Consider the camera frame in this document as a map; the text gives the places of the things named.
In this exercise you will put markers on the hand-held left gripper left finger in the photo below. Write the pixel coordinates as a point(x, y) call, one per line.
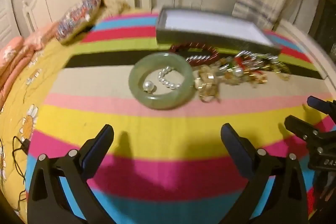
point(98, 145)

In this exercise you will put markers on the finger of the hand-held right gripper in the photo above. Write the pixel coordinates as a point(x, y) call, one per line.
point(319, 106)
point(296, 125)

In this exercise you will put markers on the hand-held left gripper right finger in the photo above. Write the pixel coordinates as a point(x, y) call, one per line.
point(235, 145)

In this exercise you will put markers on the green jade bangle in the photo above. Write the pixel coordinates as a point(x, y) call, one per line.
point(136, 82)

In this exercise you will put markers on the jewelry pile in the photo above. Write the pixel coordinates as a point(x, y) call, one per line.
point(236, 69)

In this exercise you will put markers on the grey shallow jewelry box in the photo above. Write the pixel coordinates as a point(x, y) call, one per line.
point(210, 23)

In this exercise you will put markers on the rainbow striped blanket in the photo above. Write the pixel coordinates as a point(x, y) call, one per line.
point(157, 121)

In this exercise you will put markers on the pearl drop earring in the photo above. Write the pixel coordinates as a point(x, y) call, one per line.
point(146, 85)

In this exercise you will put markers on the yellow floral bedsheet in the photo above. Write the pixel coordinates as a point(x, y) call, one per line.
point(39, 77)

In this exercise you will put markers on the pink floral quilt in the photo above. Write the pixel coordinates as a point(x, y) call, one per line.
point(23, 50)

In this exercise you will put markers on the round patterned cushion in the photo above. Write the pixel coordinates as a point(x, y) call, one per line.
point(78, 18)

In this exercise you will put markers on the beige fuzzy pillow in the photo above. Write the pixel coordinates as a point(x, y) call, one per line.
point(115, 5)

